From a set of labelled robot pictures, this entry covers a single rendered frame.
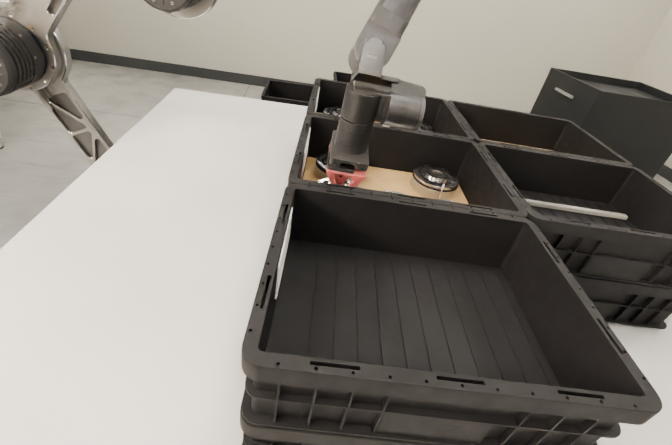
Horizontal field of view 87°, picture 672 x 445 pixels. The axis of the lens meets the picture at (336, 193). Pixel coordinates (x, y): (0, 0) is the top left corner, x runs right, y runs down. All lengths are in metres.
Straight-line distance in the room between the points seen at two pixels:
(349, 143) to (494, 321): 0.35
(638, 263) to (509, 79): 3.74
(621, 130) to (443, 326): 2.00
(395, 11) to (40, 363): 0.71
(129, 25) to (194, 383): 3.88
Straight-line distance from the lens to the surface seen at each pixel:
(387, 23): 0.59
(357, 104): 0.56
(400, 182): 0.83
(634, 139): 2.50
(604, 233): 0.74
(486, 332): 0.57
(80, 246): 0.84
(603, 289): 0.85
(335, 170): 0.60
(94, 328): 0.69
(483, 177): 0.80
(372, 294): 0.55
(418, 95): 0.60
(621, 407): 0.46
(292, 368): 0.34
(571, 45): 4.67
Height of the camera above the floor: 1.23
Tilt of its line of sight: 33 degrees down
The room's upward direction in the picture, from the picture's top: 11 degrees clockwise
